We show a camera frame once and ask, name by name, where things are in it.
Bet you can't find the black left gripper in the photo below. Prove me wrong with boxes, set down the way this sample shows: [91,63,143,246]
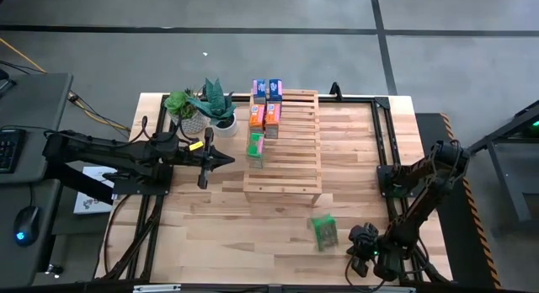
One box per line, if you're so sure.
[184,127,236,190]

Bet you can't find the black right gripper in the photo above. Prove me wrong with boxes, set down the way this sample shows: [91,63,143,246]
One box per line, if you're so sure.
[347,222,380,279]

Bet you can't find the grey desk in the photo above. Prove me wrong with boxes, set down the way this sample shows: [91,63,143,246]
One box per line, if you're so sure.
[0,72,75,288]

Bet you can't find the triangle-patterned planter with succulent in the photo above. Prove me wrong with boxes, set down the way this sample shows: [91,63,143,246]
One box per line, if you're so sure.
[163,88,211,136]

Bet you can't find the wooden slatted shelf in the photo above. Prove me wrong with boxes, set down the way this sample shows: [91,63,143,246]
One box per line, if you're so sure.
[243,88,323,207]

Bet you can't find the black aluminium table frame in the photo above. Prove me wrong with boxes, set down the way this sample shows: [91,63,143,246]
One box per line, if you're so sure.
[99,93,451,285]

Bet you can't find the black computer mouse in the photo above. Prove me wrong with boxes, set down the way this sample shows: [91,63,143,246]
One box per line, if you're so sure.
[12,205,41,247]

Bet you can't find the black keyboard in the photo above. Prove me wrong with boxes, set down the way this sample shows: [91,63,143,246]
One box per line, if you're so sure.
[0,128,27,174]

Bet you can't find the black metal table stand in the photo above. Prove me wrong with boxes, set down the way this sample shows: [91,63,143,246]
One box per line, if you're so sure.
[467,99,539,235]

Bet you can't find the blue Frosted Flakes cereal box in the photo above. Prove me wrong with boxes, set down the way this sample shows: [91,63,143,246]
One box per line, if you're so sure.
[268,77,284,104]
[252,78,268,105]

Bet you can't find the black hazard-striped floor mat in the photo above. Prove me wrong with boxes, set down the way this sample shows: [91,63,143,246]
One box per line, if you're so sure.
[414,111,503,290]

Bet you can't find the yellow cable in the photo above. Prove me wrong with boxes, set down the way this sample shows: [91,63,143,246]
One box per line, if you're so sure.
[0,37,131,132]

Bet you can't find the white booklet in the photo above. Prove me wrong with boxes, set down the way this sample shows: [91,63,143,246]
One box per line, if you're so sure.
[72,165,119,216]

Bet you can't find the green cereal box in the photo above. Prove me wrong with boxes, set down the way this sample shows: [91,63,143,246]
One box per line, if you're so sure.
[246,131,266,169]
[308,213,339,253]

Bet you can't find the orange Mini Wheats cereal box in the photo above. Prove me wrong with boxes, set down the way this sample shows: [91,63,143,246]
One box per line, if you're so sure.
[264,102,282,140]
[248,104,266,134]

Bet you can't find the silver metal bracket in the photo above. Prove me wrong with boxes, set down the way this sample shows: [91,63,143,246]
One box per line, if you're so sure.
[132,284,182,293]

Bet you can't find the white pot with snake plant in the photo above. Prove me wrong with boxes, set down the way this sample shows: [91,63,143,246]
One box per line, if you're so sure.
[187,77,239,139]

